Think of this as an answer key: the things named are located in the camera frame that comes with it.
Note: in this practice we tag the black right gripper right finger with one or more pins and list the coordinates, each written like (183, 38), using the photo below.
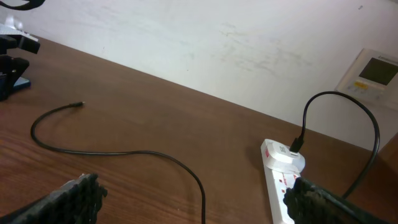
(308, 203)

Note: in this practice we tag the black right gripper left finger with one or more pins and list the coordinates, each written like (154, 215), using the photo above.
(76, 202)

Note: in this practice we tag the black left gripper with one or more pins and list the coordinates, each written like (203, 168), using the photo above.
(13, 67)

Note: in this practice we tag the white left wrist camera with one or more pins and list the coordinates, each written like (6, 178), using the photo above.
(13, 26)

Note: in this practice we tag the blue Samsung Galaxy smartphone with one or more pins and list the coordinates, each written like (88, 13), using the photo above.
(20, 84)

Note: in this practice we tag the white power strip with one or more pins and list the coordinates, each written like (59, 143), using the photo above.
(277, 185)

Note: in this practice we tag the white wall control panel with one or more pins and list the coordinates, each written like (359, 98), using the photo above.
(372, 77)

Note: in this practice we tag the white charger adapter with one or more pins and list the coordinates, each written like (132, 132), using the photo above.
(277, 156)

